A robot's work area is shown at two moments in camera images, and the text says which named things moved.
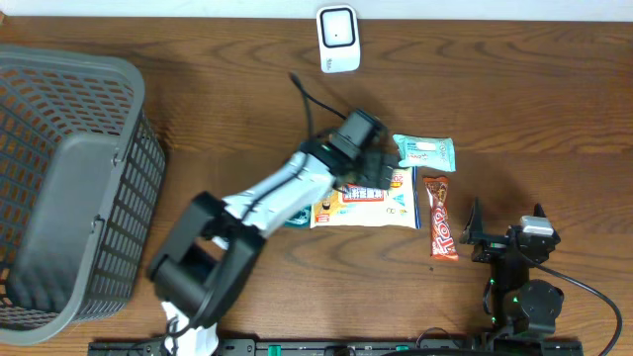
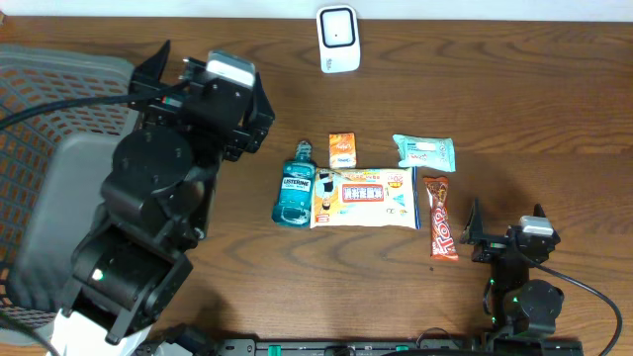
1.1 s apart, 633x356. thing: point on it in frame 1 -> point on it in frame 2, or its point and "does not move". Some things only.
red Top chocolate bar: x=443 y=244 does not move
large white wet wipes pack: x=396 y=207 does not move
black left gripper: x=383 y=173 -> x=146 y=75
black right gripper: x=491 y=245 does not move
